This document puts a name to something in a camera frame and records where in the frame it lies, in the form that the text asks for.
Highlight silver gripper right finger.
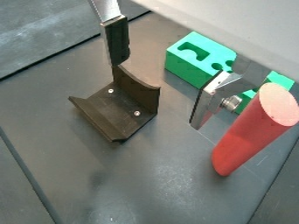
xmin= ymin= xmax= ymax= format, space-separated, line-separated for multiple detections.
xmin=190 ymin=55 xmax=272 ymax=130

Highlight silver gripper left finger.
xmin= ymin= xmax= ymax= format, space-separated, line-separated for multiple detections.
xmin=89 ymin=0 xmax=131 ymax=67

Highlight red oval peg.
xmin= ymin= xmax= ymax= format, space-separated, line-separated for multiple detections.
xmin=212 ymin=83 xmax=299 ymax=176

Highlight green shape sorting board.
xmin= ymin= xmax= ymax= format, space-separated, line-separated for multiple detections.
xmin=163 ymin=31 xmax=296 ymax=116

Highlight black curved peg holder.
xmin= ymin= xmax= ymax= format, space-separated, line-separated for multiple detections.
xmin=70 ymin=66 xmax=161 ymax=142

